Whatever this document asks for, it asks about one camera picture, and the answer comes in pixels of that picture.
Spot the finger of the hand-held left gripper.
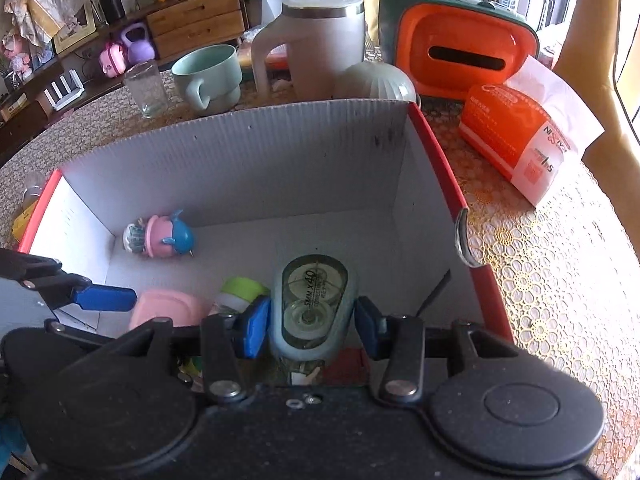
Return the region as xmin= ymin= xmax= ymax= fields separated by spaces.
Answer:
xmin=0 ymin=247 xmax=137 ymax=313
xmin=44 ymin=318 xmax=132 ymax=349

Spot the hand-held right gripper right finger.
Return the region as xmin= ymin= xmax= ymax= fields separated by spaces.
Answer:
xmin=354 ymin=296 xmax=527 ymax=405

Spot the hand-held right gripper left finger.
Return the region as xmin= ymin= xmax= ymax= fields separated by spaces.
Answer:
xmin=95 ymin=296 xmax=272 ymax=405

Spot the green capped small bottle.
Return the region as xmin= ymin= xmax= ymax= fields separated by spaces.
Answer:
xmin=214 ymin=276 xmax=271 ymax=317

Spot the grey correction tape dispenser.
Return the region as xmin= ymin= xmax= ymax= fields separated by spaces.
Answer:
xmin=268 ymin=254 xmax=359 ymax=363

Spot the pink plastic case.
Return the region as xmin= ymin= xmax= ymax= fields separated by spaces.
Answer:
xmin=128 ymin=288 xmax=214 ymax=332

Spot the pink and blue toy figure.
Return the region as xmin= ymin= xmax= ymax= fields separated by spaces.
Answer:
xmin=122 ymin=209 xmax=196 ymax=260

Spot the yellow small box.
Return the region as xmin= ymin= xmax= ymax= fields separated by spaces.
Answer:
xmin=12 ymin=204 xmax=40 ymax=244

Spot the red cardboard box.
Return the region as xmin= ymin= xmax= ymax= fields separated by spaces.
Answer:
xmin=16 ymin=99 xmax=517 ymax=392

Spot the small clear bottle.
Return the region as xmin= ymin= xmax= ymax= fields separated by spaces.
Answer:
xmin=22 ymin=171 xmax=49 ymax=207

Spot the white router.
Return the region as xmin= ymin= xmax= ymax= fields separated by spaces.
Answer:
xmin=43 ymin=71 xmax=85 ymax=111

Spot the clear drinking glass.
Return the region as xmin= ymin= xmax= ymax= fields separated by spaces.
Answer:
xmin=122 ymin=60 xmax=170 ymax=120

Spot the pink toy suitcase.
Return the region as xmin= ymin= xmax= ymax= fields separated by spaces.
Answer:
xmin=99 ymin=41 xmax=129 ymax=79

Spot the orange tissue packet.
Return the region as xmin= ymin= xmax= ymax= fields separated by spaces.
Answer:
xmin=458 ymin=55 xmax=607 ymax=209

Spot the pale green mug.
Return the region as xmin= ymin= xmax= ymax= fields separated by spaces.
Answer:
xmin=171 ymin=44 xmax=244 ymax=116

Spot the purple kettlebell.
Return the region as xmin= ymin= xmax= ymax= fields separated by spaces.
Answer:
xmin=119 ymin=22 xmax=156 ymax=65

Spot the pink doll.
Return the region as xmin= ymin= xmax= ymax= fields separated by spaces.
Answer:
xmin=2 ymin=30 xmax=32 ymax=78

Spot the framed photo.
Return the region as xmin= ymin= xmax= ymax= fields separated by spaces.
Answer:
xmin=52 ymin=2 xmax=97 ymax=55

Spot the beige lidded jug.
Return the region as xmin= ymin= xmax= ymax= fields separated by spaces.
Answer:
xmin=250 ymin=0 xmax=367 ymax=103

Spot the orange and green holder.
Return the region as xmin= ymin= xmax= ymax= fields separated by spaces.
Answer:
xmin=378 ymin=0 xmax=540 ymax=101

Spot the black cylinder speaker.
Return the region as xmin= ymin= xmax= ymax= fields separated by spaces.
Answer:
xmin=97 ymin=0 xmax=126 ymax=25

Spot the wooden media cabinet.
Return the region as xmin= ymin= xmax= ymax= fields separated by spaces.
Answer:
xmin=0 ymin=0 xmax=248 ymax=158

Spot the white planter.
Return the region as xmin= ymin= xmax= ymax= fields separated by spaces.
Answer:
xmin=260 ymin=0 xmax=297 ymax=26

